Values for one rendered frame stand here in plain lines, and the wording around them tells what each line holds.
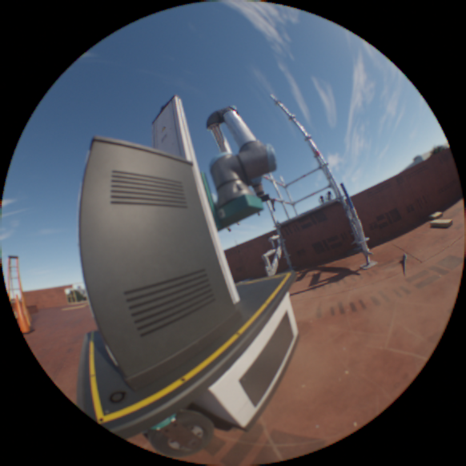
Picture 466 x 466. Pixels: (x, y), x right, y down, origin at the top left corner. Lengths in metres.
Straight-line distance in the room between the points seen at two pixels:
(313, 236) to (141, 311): 2.22
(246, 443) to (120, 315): 0.46
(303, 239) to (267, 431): 2.23
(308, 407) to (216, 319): 0.41
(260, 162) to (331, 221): 1.71
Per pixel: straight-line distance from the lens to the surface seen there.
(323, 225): 2.26
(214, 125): 1.18
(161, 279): 0.30
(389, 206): 2.39
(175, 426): 0.41
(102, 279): 0.27
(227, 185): 0.66
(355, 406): 0.54
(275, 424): 0.54
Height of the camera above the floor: 0.50
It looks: 9 degrees up
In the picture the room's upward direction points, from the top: 18 degrees counter-clockwise
